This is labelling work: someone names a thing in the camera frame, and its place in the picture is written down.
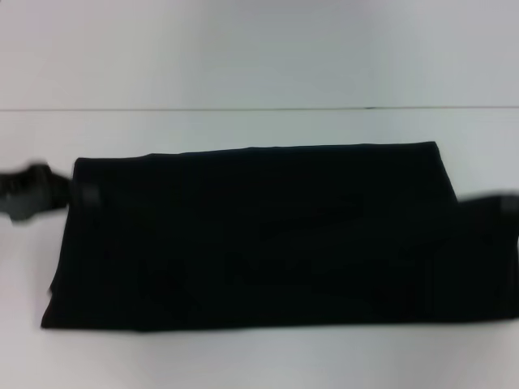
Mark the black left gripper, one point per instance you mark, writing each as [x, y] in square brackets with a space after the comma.
[24, 194]

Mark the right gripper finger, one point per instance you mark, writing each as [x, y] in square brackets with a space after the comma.
[510, 206]

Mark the black t-shirt with FREE print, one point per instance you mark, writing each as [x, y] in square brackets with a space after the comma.
[263, 243]

